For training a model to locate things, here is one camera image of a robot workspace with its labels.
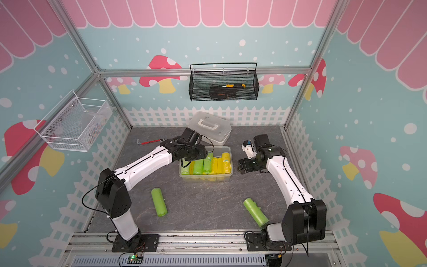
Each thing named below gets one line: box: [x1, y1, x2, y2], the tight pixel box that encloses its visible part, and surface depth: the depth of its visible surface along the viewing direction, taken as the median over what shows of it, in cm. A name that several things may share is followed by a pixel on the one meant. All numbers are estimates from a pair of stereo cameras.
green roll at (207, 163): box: [203, 152, 214, 175], surface depth 92 cm
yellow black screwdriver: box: [210, 83, 246, 88], surface depth 93 cm
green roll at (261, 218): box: [242, 197, 270, 227], surface depth 83 cm
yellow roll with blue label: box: [216, 157, 224, 175], surface depth 96 cm
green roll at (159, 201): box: [151, 188, 168, 217], surface depth 86 cm
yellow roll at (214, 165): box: [211, 156, 218, 175], surface depth 98 cm
